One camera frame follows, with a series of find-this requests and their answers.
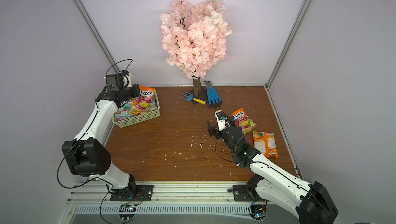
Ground blue grey gardening glove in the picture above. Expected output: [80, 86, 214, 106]
[204, 81, 222, 108]

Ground left circuit board with cables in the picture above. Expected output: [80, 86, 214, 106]
[99, 189, 136, 224]

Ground aluminium front rail base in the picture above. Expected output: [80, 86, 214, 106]
[67, 181, 280, 218]

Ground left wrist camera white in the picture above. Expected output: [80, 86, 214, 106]
[120, 70, 132, 88]

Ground right circuit board with cables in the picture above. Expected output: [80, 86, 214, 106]
[249, 204, 267, 221]

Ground aluminium corner frame post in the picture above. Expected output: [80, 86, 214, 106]
[72, 0, 120, 73]
[265, 0, 312, 91]

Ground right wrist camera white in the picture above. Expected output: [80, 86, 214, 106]
[215, 110, 228, 132]

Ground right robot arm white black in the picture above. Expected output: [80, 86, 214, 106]
[208, 125, 338, 224]

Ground orange fruits candy bag face-down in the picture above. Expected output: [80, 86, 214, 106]
[253, 131, 279, 159]

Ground teal garden fork yellow handle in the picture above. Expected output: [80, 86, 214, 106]
[180, 92, 206, 105]

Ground aluminium corner frame post left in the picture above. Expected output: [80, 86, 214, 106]
[72, 0, 120, 73]

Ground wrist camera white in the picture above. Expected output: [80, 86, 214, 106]
[215, 110, 228, 132]
[120, 70, 132, 88]

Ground aluminium corner frame post right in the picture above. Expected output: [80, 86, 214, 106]
[265, 0, 312, 91]

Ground circuit board with cables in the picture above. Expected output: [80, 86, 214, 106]
[249, 204, 267, 221]
[99, 189, 136, 224]

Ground light green plastic basket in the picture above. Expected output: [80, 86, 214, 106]
[112, 91, 160, 128]

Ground orange Fox's fruits candy bag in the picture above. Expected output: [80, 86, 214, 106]
[232, 108, 257, 134]

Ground artificial pink blossom tree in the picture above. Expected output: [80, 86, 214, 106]
[160, 0, 232, 81]

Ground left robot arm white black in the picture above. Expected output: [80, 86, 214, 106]
[61, 70, 140, 198]

